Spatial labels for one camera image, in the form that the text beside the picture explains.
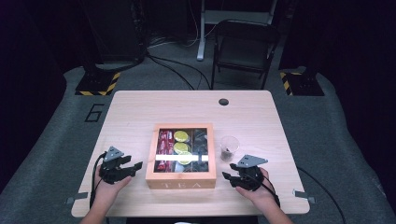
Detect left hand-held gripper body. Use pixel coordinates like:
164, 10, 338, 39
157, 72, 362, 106
99, 146, 125, 185

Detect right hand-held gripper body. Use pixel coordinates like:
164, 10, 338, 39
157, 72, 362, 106
236, 154, 269, 191

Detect dark tea bag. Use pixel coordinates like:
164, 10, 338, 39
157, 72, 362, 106
220, 147, 233, 161

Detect clear plastic cup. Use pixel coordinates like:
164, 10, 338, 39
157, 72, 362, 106
219, 135, 240, 162

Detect wooden box with glass lid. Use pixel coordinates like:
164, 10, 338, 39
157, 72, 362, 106
145, 122, 218, 190

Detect person's right hand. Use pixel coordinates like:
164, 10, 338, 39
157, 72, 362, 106
236, 167, 278, 206

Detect person's left hand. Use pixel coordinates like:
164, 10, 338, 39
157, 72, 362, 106
94, 166, 134, 203

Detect grey table clamp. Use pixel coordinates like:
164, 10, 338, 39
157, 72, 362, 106
292, 189, 317, 205
64, 191, 90, 205

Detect person's dark clothing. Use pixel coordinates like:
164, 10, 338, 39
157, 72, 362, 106
125, 216, 260, 224

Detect pile of dark sachets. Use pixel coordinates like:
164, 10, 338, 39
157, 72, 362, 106
192, 128, 209, 173

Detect yellow-green round capsule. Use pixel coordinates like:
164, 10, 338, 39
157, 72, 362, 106
173, 130, 190, 143
173, 142, 191, 155
177, 150, 193, 166

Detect black base with hazard tape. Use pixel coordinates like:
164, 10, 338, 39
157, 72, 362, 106
75, 70, 121, 97
278, 70, 325, 97

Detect black folding chair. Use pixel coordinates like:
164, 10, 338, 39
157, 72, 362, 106
210, 19, 280, 91

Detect black cabinet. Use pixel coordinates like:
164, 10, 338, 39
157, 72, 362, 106
79, 0, 148, 64

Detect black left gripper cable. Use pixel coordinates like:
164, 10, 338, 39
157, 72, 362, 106
89, 151, 108, 209

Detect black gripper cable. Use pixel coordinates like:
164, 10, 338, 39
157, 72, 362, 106
258, 174, 281, 208
89, 151, 108, 209

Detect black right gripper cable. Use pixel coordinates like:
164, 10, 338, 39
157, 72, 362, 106
258, 174, 281, 208

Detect black cable beside table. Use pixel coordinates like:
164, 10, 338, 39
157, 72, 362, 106
296, 167, 347, 224

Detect black floor cables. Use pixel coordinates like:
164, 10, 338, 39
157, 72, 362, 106
145, 50, 213, 91

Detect white desk frame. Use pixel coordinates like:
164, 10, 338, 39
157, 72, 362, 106
196, 0, 278, 62

